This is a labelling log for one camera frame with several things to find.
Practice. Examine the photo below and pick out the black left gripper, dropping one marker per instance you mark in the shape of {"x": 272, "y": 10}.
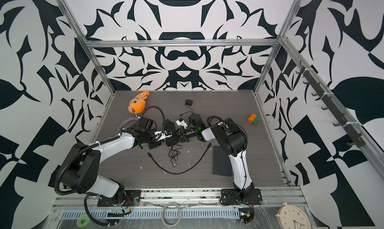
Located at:
{"x": 155, "y": 145}

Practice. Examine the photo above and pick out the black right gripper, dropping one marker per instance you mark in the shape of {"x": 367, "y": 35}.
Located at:
{"x": 183, "y": 135}

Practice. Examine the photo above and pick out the black network switch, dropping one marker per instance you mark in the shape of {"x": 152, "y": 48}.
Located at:
{"x": 170, "y": 126}

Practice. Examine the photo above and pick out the black power adapter with cable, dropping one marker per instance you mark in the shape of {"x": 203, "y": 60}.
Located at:
{"x": 174, "y": 153}

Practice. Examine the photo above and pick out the black rectangular box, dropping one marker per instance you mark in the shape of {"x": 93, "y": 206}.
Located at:
{"x": 221, "y": 163}

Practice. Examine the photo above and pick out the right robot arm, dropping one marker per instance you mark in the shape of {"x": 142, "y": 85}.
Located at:
{"x": 232, "y": 139}

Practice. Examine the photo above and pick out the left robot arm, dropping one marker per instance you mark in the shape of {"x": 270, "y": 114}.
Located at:
{"x": 79, "y": 172}

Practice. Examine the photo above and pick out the black power adapter far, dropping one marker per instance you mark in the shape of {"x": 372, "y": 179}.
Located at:
{"x": 188, "y": 104}

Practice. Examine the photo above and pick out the orange plush toy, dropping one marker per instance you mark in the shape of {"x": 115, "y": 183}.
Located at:
{"x": 138, "y": 103}

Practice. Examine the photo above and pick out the orange and green toy brick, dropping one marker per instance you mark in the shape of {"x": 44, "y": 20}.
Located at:
{"x": 253, "y": 119}

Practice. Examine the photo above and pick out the green tape roll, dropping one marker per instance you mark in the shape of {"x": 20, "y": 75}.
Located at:
{"x": 83, "y": 221}

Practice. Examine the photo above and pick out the white analog clock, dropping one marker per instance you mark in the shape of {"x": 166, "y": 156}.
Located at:
{"x": 292, "y": 217}

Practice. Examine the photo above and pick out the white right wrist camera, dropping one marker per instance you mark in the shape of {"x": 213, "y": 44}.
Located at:
{"x": 182, "y": 123}

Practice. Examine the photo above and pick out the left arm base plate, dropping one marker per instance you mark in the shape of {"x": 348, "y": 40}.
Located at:
{"x": 124, "y": 198}

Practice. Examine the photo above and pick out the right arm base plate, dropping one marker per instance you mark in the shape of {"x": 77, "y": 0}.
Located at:
{"x": 233, "y": 197}

